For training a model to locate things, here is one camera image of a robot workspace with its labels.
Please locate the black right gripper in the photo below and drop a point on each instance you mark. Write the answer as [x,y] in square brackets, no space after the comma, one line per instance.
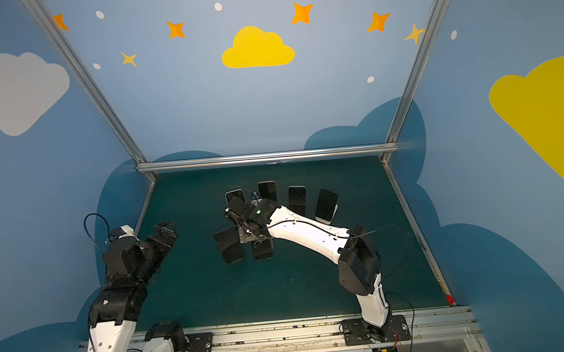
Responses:
[245,224]

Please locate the aluminium left frame post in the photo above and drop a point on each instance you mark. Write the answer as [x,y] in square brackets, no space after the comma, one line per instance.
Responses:
[42,16]

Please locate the aluminium frame post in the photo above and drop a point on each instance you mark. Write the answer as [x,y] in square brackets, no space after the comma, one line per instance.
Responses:
[425,46]
[42,16]

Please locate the phone on white stand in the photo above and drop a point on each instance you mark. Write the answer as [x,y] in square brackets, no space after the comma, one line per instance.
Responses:
[297,199]

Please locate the black phone front stand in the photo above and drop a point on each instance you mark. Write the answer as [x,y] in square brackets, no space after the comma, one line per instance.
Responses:
[263,249]

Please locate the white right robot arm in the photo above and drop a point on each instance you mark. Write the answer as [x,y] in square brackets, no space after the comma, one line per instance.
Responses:
[356,255]

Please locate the pink-edged phone on stand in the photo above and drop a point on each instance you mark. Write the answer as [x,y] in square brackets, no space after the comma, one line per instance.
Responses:
[267,190]

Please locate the aluminium back frame bar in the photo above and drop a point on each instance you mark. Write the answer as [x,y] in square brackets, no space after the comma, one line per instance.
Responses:
[231,161]

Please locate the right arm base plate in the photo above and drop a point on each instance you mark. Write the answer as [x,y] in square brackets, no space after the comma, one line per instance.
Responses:
[359,332]

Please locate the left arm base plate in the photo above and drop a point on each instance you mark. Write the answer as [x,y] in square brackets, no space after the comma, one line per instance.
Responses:
[199,342]

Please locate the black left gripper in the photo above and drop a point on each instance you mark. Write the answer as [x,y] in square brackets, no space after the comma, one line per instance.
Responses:
[159,237]

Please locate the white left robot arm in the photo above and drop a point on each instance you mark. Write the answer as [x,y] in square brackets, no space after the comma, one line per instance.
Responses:
[131,263]

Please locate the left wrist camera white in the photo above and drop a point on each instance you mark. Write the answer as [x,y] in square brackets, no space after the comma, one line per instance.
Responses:
[121,232]

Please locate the aluminium right frame post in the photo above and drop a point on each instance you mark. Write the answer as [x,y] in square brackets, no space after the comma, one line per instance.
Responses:
[425,46]

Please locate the phone on wooden stand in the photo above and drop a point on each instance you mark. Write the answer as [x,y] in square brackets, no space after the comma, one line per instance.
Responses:
[234,196]

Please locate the black phone stand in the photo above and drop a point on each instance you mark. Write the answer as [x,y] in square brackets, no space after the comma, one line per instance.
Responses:
[263,249]
[229,245]
[326,206]

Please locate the aluminium front rail assembly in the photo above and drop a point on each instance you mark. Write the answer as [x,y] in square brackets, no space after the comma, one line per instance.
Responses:
[433,330]

